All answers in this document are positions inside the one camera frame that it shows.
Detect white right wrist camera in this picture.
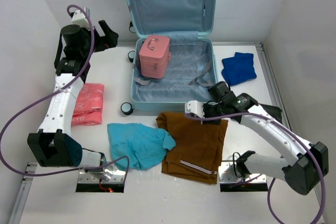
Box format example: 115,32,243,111
184,100,204,118

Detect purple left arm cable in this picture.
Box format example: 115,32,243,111
0,4,130,180

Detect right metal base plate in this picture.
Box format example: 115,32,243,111
218,161,268,183

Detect pink cosmetic case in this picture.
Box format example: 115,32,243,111
139,35,171,79

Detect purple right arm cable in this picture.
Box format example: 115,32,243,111
184,112,326,224

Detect dark blue cloth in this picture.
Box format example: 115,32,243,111
221,52,257,86

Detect metal base plate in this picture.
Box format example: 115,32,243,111
218,161,268,183
77,164,126,184

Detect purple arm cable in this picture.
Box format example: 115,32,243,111
184,112,326,224
0,4,130,180

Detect light blue open suitcase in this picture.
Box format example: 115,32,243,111
121,0,218,114

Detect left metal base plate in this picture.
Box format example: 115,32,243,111
77,164,126,184

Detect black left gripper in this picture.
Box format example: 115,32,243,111
79,20,117,58

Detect light blue shirt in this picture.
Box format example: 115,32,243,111
107,123,176,170

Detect pink patterned garment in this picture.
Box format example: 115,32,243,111
71,83,104,126

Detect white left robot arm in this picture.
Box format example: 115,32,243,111
27,20,119,170

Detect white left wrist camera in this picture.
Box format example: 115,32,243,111
71,10,90,30

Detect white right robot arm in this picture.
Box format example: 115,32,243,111
203,81,329,195

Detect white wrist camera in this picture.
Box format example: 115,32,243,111
71,10,90,30
184,100,204,118

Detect black pouch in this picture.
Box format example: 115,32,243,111
259,103,282,124

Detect brown trousers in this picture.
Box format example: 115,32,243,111
156,112,228,185

